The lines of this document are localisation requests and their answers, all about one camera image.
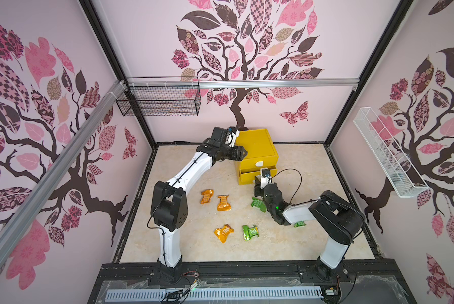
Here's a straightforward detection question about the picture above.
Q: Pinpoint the green cookie packet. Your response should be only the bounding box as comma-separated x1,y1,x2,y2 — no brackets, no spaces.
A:
294,221,306,228
251,197,267,213
242,225,259,241

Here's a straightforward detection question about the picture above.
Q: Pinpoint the yellow drawer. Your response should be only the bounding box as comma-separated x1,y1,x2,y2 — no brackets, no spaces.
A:
237,168,261,186

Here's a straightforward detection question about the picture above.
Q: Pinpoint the orange cookie packet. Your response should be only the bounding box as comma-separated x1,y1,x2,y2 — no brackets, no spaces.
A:
214,224,235,243
200,189,214,205
217,195,232,212

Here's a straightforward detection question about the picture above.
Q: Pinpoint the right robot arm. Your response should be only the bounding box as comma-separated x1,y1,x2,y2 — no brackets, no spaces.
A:
254,182,366,282

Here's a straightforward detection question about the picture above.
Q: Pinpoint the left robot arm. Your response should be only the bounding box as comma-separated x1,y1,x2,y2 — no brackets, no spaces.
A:
150,127,247,281

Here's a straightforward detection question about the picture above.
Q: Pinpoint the yellow plastic drawer cabinet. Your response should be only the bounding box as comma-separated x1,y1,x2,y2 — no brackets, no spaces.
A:
235,129,278,176

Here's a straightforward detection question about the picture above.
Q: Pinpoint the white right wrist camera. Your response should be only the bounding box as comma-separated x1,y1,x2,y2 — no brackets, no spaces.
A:
260,168,271,189

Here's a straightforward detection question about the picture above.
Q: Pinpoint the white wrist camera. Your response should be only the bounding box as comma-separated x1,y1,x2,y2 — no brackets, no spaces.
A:
225,127,240,148
260,168,271,189

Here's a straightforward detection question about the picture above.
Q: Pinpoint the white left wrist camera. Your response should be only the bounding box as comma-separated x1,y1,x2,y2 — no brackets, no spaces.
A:
225,127,240,148

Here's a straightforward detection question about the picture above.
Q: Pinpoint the black wire basket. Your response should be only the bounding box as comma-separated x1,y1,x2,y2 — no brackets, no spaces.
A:
116,76,202,117

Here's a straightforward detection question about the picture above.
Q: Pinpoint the aluminium rail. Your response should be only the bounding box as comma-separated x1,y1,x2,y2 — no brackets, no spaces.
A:
127,76,360,89

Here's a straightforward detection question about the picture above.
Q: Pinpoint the white wire shelf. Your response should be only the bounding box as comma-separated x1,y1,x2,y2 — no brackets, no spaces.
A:
353,107,430,198

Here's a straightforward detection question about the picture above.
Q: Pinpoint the white slotted cable duct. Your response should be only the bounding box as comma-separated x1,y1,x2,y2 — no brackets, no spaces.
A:
104,286,323,303

